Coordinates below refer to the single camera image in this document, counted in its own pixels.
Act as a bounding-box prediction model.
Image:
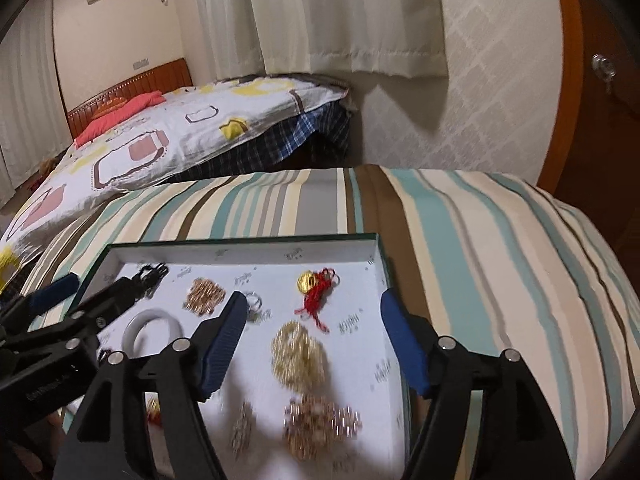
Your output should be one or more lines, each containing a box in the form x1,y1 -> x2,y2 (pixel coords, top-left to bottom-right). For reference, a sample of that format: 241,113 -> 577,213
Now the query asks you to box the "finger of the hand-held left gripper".
9,269 -> 152,362
0,272 -> 82,334

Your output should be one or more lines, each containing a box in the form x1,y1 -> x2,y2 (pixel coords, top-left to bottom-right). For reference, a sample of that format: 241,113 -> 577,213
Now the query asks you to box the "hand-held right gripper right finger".
380,287 -> 572,480

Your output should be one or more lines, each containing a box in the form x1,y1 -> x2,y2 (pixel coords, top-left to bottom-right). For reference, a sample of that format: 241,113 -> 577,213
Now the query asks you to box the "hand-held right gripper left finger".
52,290 -> 249,480

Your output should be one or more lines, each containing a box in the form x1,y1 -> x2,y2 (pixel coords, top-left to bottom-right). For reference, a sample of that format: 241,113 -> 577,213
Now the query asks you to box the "white jade bangle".
121,308 -> 186,357

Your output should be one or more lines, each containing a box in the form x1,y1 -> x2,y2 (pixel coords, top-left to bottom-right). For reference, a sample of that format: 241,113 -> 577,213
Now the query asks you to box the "black clasp charm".
132,263 -> 170,297

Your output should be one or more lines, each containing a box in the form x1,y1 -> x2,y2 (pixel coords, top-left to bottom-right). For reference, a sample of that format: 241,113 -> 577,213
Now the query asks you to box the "white box with green rim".
60,233 -> 414,480

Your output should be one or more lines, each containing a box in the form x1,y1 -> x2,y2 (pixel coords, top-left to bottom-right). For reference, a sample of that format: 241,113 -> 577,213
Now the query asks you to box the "silver gold brooch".
229,400 -> 254,449

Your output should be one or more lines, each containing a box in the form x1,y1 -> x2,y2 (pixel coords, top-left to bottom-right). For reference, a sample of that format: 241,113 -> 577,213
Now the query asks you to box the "red and gold charm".
144,393 -> 164,427

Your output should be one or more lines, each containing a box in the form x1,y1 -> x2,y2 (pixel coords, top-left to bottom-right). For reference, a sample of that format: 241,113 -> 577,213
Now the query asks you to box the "gold coin with red knot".
293,267 -> 344,334

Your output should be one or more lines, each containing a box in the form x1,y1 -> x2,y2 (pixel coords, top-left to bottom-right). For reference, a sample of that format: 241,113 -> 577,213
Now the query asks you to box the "striped bed sheet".
30,165 -> 639,480

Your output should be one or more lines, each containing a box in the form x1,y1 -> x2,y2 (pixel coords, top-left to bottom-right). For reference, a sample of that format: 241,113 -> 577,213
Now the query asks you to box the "bed with patterned quilt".
0,76 -> 351,292

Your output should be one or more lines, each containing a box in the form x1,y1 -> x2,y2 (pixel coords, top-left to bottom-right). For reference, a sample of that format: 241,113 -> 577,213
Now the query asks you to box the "narrow white curtain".
0,0 -> 74,207

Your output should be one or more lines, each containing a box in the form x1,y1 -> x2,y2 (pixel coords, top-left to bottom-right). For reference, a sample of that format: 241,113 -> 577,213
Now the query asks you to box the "red pillow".
75,91 -> 166,149

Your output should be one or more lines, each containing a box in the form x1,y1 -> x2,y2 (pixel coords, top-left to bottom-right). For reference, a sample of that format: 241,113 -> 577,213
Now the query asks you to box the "blue plaid bed sheet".
170,102 -> 352,182

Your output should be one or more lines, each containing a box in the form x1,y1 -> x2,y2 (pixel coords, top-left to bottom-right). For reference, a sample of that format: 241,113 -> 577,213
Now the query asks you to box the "wooden headboard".
66,58 -> 195,141

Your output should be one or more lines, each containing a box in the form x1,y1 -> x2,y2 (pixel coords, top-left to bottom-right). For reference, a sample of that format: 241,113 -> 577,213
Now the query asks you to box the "brown wooden door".
537,0 -> 640,283

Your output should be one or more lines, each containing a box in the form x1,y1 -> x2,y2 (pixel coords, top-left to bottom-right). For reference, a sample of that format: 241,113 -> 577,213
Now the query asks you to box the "wide white curtain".
192,0 -> 449,79

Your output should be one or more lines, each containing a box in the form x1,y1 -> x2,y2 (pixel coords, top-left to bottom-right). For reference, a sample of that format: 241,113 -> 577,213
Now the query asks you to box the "metal door lock with key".
592,53 -> 616,94

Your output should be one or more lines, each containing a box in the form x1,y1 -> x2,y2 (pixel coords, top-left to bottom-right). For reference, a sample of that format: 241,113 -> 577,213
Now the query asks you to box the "silver ring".
235,290 -> 265,322

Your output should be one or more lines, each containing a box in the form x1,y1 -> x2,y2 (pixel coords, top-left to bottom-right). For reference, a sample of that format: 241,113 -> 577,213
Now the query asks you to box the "gold chain link bracelet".
183,277 -> 227,317

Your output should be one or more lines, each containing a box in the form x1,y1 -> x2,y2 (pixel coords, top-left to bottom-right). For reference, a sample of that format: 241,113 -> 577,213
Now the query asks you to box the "gold mesh bracelet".
271,320 -> 329,392

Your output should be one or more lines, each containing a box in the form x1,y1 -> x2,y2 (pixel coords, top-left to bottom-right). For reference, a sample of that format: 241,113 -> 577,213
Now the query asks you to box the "rose gold bracelet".
282,394 -> 363,457

